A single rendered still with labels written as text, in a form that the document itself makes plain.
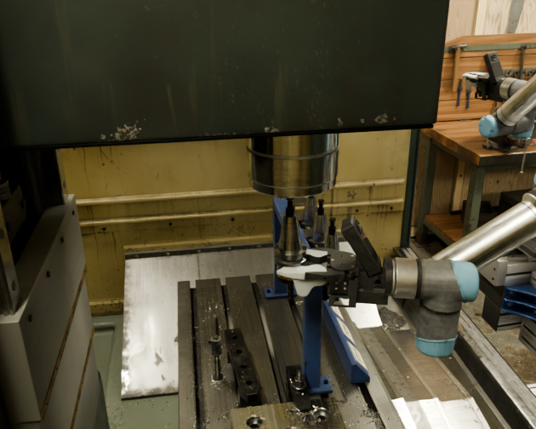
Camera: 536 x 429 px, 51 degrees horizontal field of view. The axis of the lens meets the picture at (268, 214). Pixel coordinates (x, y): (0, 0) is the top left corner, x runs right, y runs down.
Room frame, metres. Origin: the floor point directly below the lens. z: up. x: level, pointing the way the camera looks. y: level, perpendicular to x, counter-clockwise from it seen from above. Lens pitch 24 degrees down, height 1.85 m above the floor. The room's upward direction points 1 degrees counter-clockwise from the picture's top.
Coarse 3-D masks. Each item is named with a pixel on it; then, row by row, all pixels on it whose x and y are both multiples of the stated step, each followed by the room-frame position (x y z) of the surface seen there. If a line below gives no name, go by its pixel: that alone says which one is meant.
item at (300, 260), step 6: (276, 246) 0.95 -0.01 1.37; (306, 246) 0.94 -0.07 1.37; (276, 252) 0.92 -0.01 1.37; (282, 252) 0.92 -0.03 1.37; (300, 252) 0.92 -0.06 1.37; (276, 258) 0.93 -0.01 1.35; (282, 258) 0.91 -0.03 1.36; (288, 258) 0.91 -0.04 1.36; (294, 258) 0.91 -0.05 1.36; (300, 258) 0.91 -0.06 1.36; (282, 264) 0.91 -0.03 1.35; (288, 264) 0.91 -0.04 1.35; (294, 264) 0.91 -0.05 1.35; (300, 264) 0.92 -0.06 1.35
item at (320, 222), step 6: (318, 216) 1.26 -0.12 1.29; (324, 216) 1.26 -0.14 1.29; (318, 222) 1.25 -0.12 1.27; (324, 222) 1.26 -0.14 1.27; (312, 228) 1.27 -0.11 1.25; (318, 228) 1.25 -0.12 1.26; (324, 228) 1.25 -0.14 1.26; (312, 234) 1.26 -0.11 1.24; (318, 234) 1.25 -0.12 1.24; (324, 234) 1.25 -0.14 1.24; (318, 240) 1.25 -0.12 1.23; (324, 240) 1.25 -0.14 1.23
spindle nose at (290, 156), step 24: (264, 144) 0.88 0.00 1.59; (288, 144) 0.86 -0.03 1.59; (312, 144) 0.87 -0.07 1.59; (336, 144) 0.91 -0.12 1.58; (264, 168) 0.88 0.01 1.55; (288, 168) 0.86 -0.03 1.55; (312, 168) 0.87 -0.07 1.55; (336, 168) 0.91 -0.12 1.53; (264, 192) 0.88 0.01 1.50; (288, 192) 0.86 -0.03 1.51; (312, 192) 0.87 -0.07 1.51
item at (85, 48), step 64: (0, 0) 0.76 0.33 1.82; (64, 0) 0.77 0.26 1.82; (128, 0) 0.78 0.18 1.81; (192, 0) 0.79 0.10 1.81; (256, 0) 0.81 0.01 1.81; (320, 0) 0.82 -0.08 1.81; (384, 0) 0.83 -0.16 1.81; (448, 0) 0.85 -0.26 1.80; (0, 64) 0.76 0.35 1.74; (64, 64) 0.77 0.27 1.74; (128, 64) 0.78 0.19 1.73; (192, 64) 0.79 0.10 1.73; (256, 64) 0.81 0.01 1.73; (320, 64) 0.82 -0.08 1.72; (384, 64) 0.83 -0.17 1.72; (0, 128) 0.75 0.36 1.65; (64, 128) 0.77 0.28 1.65; (128, 128) 0.78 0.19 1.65; (192, 128) 0.79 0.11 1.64; (256, 128) 0.81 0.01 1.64; (320, 128) 0.82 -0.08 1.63; (384, 128) 0.84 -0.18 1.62
